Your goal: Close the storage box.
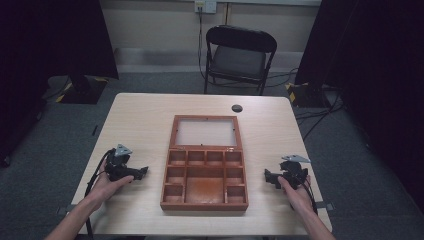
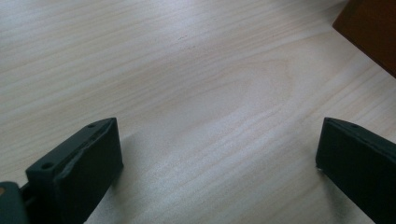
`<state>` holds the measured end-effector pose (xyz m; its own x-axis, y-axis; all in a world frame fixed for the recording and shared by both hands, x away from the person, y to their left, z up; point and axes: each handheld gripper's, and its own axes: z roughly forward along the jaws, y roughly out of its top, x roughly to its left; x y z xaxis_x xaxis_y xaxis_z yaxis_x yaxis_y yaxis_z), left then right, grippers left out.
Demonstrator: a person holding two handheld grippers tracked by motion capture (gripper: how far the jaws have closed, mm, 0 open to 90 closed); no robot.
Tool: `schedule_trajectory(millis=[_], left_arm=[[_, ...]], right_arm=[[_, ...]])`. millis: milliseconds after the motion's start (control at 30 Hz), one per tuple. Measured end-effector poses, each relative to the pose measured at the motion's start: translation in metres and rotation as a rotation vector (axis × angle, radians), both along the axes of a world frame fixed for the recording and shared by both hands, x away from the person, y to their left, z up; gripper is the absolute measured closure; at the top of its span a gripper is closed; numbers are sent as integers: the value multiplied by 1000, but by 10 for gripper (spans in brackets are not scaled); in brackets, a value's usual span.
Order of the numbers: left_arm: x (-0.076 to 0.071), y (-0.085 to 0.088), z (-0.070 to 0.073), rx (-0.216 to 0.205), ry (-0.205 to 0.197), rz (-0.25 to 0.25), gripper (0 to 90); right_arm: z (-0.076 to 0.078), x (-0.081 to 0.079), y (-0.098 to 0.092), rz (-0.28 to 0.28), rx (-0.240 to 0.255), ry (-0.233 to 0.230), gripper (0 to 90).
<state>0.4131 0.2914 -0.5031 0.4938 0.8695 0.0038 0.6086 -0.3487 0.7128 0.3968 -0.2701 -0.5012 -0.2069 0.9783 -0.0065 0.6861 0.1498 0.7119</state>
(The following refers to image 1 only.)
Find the black folding chair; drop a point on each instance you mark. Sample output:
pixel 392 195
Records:
pixel 238 60

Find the grey table edge bracket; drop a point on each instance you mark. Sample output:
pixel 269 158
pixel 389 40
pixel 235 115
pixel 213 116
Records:
pixel 326 205

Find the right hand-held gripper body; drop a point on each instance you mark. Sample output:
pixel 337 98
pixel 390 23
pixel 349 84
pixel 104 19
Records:
pixel 293 171

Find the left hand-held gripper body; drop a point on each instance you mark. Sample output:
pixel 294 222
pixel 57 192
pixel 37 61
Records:
pixel 117 166

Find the person's left hand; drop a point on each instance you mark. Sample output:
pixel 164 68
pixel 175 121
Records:
pixel 106 188

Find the white wall socket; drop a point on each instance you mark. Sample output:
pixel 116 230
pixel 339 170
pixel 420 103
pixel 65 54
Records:
pixel 205 6

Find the wooden compartment box with lid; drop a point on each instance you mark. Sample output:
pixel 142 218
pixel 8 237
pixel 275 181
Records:
pixel 204 190

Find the black stand base striped tape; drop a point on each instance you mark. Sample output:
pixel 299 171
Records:
pixel 306 95
pixel 85 91

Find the person's right hand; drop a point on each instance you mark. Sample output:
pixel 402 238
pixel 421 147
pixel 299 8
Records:
pixel 296 196

